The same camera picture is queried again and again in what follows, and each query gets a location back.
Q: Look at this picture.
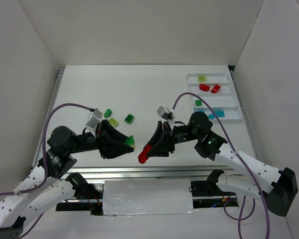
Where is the blue long lego brick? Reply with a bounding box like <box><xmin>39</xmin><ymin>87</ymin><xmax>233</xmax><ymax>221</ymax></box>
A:
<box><xmin>213</xmin><ymin>111</ymin><xmax>225</xmax><ymax>118</ymax></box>

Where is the red long lego brick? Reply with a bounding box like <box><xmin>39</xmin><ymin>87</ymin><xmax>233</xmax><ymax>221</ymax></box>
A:
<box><xmin>138</xmin><ymin>144</ymin><xmax>152</xmax><ymax>164</ymax></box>

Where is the pale yellow sloped lego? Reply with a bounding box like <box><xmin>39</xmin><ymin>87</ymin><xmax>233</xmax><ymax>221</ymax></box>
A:
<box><xmin>197</xmin><ymin>76</ymin><xmax>207</xmax><ymax>83</ymax></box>

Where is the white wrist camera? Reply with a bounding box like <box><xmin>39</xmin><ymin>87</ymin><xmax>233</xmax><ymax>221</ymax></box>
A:
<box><xmin>156</xmin><ymin>106</ymin><xmax>175</xmax><ymax>129</ymax></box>
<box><xmin>85</xmin><ymin>109</ymin><xmax>103</xmax><ymax>135</ymax></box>

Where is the aluminium front rail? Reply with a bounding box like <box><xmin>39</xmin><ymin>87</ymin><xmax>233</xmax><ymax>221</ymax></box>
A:
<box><xmin>61</xmin><ymin>166</ymin><xmax>240</xmax><ymax>181</ymax></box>

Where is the red rounded lego brick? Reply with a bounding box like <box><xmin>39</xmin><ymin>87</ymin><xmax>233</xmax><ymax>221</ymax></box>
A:
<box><xmin>211</xmin><ymin>85</ymin><xmax>221</xmax><ymax>94</ymax></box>

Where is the dark green lego brick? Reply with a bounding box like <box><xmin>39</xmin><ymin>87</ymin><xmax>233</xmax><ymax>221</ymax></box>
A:
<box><xmin>124</xmin><ymin>114</ymin><xmax>134</xmax><ymax>124</ymax></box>

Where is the white taped cover panel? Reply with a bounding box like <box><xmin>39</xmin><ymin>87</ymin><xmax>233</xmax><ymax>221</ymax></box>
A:
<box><xmin>103</xmin><ymin>179</ymin><xmax>194</xmax><ymax>216</ymax></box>

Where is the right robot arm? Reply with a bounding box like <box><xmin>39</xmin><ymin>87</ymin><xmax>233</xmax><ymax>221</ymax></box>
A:
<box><xmin>139</xmin><ymin>112</ymin><xmax>298</xmax><ymax>217</ymax></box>

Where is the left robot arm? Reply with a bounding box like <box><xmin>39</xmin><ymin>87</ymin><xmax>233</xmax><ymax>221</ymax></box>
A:
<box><xmin>0</xmin><ymin>120</ymin><xmax>134</xmax><ymax>239</ymax></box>

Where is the red curved lego brick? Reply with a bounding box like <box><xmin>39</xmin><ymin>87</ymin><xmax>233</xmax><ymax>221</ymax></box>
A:
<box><xmin>199</xmin><ymin>84</ymin><xmax>210</xmax><ymax>92</ymax></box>

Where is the lime green lego brick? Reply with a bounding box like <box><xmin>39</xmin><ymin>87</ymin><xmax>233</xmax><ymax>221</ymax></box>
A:
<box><xmin>109</xmin><ymin>118</ymin><xmax>118</xmax><ymax>127</ymax></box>

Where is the green sloped lego brick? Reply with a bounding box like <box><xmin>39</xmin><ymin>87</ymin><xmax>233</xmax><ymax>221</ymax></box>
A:
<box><xmin>104</xmin><ymin>109</ymin><xmax>112</xmax><ymax>119</ymax></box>

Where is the green thin lego brick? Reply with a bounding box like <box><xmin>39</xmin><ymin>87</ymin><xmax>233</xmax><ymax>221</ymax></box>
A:
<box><xmin>124</xmin><ymin>135</ymin><xmax>135</xmax><ymax>146</ymax></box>

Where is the white compartment tray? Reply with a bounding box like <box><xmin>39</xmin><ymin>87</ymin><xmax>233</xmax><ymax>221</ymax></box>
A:
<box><xmin>186</xmin><ymin>73</ymin><xmax>243</xmax><ymax>123</ymax></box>

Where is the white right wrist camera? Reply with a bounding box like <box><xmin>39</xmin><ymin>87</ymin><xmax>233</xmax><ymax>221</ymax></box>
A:
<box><xmin>156</xmin><ymin>106</ymin><xmax>175</xmax><ymax>129</ymax></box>

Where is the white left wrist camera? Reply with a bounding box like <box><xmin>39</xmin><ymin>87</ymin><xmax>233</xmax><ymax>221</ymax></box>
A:
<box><xmin>85</xmin><ymin>109</ymin><xmax>103</xmax><ymax>135</ymax></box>

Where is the small green square lego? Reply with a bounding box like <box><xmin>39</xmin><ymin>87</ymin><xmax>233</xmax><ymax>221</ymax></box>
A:
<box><xmin>195</xmin><ymin>100</ymin><xmax>202</xmax><ymax>107</ymax></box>

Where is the small teal lego brick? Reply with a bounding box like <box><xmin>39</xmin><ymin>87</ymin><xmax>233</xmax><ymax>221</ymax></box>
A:
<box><xmin>208</xmin><ymin>114</ymin><xmax>215</xmax><ymax>120</ymax></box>

